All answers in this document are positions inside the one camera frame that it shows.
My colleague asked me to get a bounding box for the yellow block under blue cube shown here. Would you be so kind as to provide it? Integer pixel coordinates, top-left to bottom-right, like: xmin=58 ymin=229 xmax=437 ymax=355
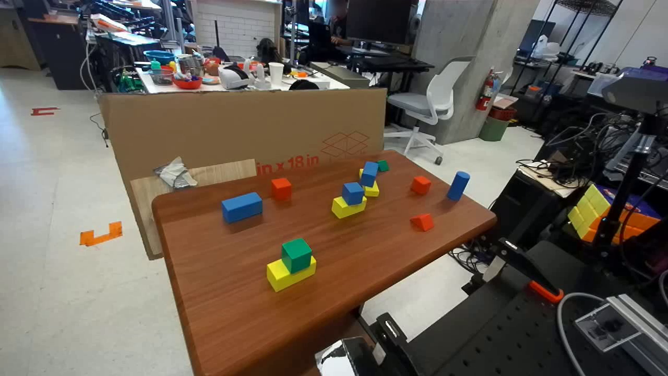
xmin=331 ymin=197 xmax=368 ymax=220

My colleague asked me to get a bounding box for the yellow block rear stack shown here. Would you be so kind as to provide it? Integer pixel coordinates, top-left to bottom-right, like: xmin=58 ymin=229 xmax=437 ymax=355
xmin=363 ymin=182 xmax=379 ymax=198

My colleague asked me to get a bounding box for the yellow block stack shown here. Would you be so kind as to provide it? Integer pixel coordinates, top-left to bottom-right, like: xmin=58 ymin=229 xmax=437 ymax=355
xmin=266 ymin=260 xmax=317 ymax=293
xmin=363 ymin=182 xmax=379 ymax=198

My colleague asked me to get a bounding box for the blue cube rear stack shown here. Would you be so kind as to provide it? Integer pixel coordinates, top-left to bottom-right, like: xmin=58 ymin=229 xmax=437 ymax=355
xmin=359 ymin=162 xmax=377 ymax=186

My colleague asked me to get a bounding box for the small green cube rear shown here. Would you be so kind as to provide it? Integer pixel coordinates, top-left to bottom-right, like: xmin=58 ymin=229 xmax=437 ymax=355
xmin=377 ymin=162 xmax=389 ymax=174

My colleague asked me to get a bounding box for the orange cube back left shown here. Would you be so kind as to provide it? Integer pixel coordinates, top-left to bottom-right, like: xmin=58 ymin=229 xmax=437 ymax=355
xmin=270 ymin=177 xmax=291 ymax=201

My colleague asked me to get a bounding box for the orange cube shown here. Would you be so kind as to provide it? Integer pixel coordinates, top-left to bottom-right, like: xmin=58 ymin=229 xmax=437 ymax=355
xmin=410 ymin=176 xmax=432 ymax=197
xmin=270 ymin=177 xmax=291 ymax=201

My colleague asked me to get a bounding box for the green cube front stack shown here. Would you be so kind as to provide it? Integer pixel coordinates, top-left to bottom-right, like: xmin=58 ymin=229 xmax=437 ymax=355
xmin=282 ymin=238 xmax=312 ymax=273

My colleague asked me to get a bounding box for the orange cube back right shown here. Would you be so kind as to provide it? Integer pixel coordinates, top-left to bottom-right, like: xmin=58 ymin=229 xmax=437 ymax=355
xmin=410 ymin=176 xmax=432 ymax=197

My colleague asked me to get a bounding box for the large blue rectangular block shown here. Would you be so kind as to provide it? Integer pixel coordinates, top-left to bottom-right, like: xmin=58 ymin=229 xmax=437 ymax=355
xmin=220 ymin=193 xmax=263 ymax=223

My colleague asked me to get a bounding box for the orange block front right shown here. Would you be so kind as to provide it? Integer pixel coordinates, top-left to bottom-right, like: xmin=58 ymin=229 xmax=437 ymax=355
xmin=410 ymin=213 xmax=434 ymax=232

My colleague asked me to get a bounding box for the yellow block front stack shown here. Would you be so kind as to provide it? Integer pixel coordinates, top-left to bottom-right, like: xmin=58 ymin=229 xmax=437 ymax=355
xmin=266 ymin=260 xmax=317 ymax=293

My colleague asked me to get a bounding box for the white office chair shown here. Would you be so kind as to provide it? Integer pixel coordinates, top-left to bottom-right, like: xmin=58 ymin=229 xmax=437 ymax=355
xmin=383 ymin=59 xmax=470 ymax=165

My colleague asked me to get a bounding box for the tall blue block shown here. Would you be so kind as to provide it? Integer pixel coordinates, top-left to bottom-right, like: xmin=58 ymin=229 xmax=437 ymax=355
xmin=447 ymin=171 xmax=470 ymax=201

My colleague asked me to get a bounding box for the large cardboard box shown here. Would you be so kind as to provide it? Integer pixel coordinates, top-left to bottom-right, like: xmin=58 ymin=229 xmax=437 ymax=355
xmin=100 ymin=91 xmax=386 ymax=182

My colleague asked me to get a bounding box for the crumpled grey cloth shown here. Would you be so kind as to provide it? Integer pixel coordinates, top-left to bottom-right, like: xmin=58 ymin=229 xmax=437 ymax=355
xmin=156 ymin=156 xmax=195 ymax=191

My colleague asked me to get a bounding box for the green bin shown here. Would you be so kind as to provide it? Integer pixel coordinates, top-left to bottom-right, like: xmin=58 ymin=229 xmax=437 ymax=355
xmin=478 ymin=117 xmax=507 ymax=142

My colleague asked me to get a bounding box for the red fire extinguisher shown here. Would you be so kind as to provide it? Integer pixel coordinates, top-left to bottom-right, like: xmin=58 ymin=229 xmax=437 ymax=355
xmin=473 ymin=69 xmax=503 ymax=111

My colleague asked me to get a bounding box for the cluttered white background table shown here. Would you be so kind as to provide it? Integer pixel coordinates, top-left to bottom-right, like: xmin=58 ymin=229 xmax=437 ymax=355
xmin=134 ymin=59 xmax=350 ymax=97

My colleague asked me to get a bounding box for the black optical breadboard base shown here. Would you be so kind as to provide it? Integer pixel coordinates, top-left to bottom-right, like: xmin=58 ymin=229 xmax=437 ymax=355
xmin=387 ymin=238 xmax=668 ymax=376

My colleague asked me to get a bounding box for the orange floor tape marker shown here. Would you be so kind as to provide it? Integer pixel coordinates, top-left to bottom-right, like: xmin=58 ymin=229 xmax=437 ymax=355
xmin=78 ymin=221 xmax=122 ymax=246

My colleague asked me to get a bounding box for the yellow orange foam block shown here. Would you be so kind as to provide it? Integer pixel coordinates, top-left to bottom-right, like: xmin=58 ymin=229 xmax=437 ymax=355
xmin=567 ymin=185 xmax=659 ymax=243

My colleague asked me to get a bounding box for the white cable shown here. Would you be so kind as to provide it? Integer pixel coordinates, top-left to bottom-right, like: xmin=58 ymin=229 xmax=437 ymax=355
xmin=552 ymin=290 xmax=609 ymax=376

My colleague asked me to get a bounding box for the black camera stand pole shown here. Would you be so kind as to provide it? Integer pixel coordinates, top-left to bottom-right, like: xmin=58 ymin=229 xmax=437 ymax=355
xmin=592 ymin=116 xmax=661 ymax=258

